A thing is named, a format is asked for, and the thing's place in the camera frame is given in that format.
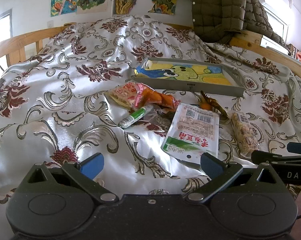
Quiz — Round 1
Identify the wooden bed frame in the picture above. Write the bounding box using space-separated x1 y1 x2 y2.
0 23 301 78

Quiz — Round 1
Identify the olive quilted down jacket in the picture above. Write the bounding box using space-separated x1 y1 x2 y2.
191 0 285 46

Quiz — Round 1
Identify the small orange fruit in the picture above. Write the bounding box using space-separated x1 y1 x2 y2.
199 102 212 111

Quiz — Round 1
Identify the gold brown candy wrapper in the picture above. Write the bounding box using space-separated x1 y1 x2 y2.
200 90 229 118

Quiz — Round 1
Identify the floral satin bedspread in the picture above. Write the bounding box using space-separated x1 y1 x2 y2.
0 16 301 201

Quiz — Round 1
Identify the nut bar clear packet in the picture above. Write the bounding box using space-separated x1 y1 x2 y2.
229 111 259 158

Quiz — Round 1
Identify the rice cracker square packet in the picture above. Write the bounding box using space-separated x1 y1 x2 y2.
106 82 149 109

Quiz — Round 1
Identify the orange snack clear bag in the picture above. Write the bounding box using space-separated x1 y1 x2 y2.
133 83 179 112

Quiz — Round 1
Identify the grey tray with painted liner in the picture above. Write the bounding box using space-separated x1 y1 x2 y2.
132 58 245 97

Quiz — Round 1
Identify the white green snack pouch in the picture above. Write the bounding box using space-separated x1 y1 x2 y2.
161 103 219 164

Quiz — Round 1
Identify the green white stick packet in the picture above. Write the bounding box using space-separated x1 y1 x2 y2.
118 104 154 129

